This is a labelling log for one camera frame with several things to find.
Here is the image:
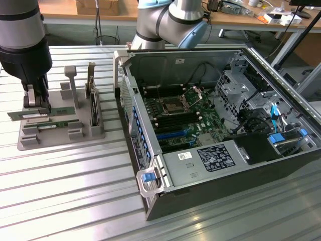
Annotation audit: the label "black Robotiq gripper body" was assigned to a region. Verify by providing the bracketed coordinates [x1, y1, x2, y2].
[0, 37, 53, 87]

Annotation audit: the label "green RAM stick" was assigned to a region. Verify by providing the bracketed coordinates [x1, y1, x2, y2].
[7, 106, 76, 122]
[25, 119, 81, 130]

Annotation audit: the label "grey plastic parts rack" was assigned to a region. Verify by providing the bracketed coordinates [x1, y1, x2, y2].
[17, 65, 107, 153]

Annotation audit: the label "black graphics card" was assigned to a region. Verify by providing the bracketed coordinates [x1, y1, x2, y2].
[84, 61, 101, 128]

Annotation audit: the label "RAM slot white clips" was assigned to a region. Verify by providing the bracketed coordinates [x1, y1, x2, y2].
[155, 117, 203, 129]
[144, 87, 188, 95]
[153, 111, 201, 122]
[142, 82, 185, 89]

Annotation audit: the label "CPU socket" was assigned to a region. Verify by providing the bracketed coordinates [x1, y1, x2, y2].
[160, 98, 188, 116]

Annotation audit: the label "long black expansion slot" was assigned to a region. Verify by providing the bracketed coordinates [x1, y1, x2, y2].
[160, 142, 189, 152]
[154, 125, 183, 136]

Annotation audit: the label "blue expansion slot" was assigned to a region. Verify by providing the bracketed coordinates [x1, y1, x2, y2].
[156, 130, 185, 142]

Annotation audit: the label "silver socket cover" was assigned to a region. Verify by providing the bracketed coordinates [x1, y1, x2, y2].
[182, 85, 206, 105]

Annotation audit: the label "grey power supply unit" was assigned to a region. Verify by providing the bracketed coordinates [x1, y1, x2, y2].
[163, 140, 251, 188]

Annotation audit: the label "green Dell motherboard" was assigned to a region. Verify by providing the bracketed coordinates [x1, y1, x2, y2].
[141, 84, 233, 154]

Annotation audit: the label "silver chipset heatsink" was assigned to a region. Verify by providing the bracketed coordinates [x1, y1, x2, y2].
[198, 134, 215, 147]

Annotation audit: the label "black and grey PC case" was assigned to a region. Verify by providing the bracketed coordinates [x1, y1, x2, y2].
[113, 47, 321, 221]

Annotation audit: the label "silver metal disk bay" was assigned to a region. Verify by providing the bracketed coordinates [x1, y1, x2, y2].
[214, 51, 279, 126]

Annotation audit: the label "grey metal device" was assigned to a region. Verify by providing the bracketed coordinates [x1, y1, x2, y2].
[222, 0, 248, 15]

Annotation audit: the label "cluttered wooden desk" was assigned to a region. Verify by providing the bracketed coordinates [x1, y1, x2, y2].
[208, 0, 321, 41]

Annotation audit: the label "black plastic shroud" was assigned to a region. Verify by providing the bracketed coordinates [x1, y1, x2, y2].
[224, 133, 284, 166]

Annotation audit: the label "disk with blue carrier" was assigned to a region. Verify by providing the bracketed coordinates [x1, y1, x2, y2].
[266, 128, 314, 158]

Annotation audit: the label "white flat box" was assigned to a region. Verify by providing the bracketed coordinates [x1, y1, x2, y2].
[263, 12, 303, 26]

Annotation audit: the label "black tripod pole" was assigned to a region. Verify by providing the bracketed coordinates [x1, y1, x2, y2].
[273, 11, 321, 72]

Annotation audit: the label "grey equipment box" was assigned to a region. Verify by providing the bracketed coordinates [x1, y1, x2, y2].
[278, 66, 321, 101]

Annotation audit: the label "black monitor stand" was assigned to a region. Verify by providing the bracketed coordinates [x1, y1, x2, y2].
[288, 0, 313, 19]

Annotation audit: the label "brown board panel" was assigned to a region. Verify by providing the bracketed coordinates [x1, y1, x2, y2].
[292, 32, 321, 67]

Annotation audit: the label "wooden desk white frame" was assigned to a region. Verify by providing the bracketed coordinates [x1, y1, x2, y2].
[37, 0, 140, 47]

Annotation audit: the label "long black wire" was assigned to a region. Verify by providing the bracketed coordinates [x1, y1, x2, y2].
[187, 62, 220, 87]

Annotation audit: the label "black wire bundle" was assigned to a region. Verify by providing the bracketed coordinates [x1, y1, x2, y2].
[232, 107, 275, 138]

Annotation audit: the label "blue wire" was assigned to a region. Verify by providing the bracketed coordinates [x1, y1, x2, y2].
[270, 103, 279, 134]

